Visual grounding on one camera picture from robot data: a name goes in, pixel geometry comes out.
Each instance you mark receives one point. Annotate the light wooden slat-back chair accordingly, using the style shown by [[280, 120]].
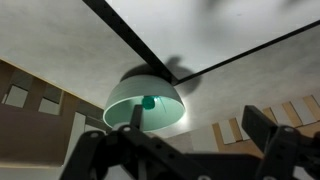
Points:
[[233, 148]]

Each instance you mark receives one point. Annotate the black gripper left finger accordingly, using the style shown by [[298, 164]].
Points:
[[133, 156]]

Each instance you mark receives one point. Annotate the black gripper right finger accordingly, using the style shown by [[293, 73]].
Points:
[[283, 150]]

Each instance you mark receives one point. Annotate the mint green bowl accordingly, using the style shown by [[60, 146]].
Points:
[[140, 88]]

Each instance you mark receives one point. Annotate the black framed whiteboard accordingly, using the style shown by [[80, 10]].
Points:
[[206, 33]]

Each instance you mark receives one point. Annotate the dark brown slat-back chair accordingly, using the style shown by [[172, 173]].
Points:
[[30, 133]]

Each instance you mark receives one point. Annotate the green capped white marker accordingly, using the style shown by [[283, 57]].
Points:
[[148, 103]]

